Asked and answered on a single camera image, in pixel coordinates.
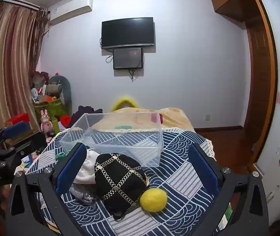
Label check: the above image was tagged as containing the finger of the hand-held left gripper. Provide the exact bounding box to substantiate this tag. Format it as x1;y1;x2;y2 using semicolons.
0;131;48;177
0;121;31;150

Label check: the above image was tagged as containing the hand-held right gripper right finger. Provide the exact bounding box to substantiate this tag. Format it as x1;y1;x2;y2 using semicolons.
188;143;270;236

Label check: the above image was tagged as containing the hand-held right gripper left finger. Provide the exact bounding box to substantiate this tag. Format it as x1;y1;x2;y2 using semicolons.
6;142;88;236

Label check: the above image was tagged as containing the white fabric pouch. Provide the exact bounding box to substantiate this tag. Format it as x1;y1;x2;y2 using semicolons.
72;150;100;185

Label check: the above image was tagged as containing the black gold-studded hat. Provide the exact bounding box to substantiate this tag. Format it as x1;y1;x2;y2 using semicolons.
94;153;150;220

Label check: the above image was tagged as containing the yellow felt ball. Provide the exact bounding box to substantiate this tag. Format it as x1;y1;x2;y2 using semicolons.
140;187;168;212

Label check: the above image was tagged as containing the clear plastic storage box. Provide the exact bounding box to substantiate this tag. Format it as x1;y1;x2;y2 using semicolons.
60;112;164;168

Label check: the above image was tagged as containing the red toy box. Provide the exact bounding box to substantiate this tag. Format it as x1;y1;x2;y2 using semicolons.
5;113;30;128

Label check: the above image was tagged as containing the grey sparkly fabric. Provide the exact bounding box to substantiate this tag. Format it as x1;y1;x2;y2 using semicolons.
69;184;99;205

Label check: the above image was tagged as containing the pink bunny doll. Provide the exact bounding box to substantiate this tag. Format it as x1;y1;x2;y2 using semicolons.
40;109;54;136

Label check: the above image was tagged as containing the navy wave patterned tablecloth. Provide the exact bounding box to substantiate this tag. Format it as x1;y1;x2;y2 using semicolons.
24;127;217;236

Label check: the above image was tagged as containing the green storage box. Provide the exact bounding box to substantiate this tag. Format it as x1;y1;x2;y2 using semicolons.
34;98;69;126

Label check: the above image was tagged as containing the red cloth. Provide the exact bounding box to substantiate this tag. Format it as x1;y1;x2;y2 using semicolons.
60;114;72;129

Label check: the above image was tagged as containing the grey plush toy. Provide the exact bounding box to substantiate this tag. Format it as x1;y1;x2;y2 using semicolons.
47;75;72;111

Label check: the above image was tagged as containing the dark purple cloth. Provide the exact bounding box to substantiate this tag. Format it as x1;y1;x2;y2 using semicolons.
70;105;103;129

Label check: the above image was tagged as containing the striped red brown curtain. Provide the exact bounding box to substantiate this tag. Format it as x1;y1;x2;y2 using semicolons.
0;1;49;138

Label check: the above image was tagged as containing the yellow printed blanket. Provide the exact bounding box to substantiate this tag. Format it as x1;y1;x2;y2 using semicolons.
91;107;195;133

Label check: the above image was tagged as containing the yellow fuzzy plush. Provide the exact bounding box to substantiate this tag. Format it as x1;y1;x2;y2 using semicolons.
111;96;140;112

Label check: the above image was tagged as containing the wooden wardrobe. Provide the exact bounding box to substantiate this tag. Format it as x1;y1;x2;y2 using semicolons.
209;0;278;170

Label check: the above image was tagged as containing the small black wall monitor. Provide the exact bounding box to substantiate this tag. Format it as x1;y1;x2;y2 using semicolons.
113;47;143;70

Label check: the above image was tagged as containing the white wall air conditioner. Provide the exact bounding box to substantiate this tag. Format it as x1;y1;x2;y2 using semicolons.
48;0;94;26

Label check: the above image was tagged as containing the large black wall television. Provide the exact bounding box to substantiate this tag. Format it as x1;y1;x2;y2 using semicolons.
101;17;154;49

